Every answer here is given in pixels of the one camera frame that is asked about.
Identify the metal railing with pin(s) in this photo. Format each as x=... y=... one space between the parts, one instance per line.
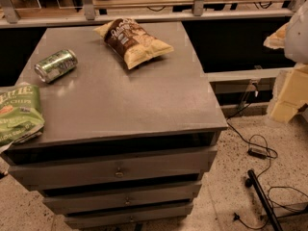
x=61 y=13

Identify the green soda can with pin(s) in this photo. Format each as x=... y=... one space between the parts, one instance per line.
x=56 y=65

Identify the top grey drawer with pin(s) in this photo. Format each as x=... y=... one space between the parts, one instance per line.
x=115 y=168

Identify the green chip bag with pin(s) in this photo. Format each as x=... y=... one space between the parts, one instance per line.
x=20 y=115

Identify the black stand leg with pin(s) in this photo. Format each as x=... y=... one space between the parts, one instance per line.
x=253 y=181

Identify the bottom grey drawer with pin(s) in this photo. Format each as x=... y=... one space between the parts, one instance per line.
x=170 y=210

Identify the grey drawer cabinet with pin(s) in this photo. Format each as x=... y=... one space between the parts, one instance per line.
x=102 y=108

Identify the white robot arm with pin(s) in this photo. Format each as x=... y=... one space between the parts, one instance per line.
x=296 y=40

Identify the black power adapter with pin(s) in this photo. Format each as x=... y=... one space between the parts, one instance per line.
x=258 y=153

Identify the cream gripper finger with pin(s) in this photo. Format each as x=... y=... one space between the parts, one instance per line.
x=289 y=95
x=277 y=39

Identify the brown and yellow chip bag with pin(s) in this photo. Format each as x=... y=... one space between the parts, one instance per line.
x=131 y=42

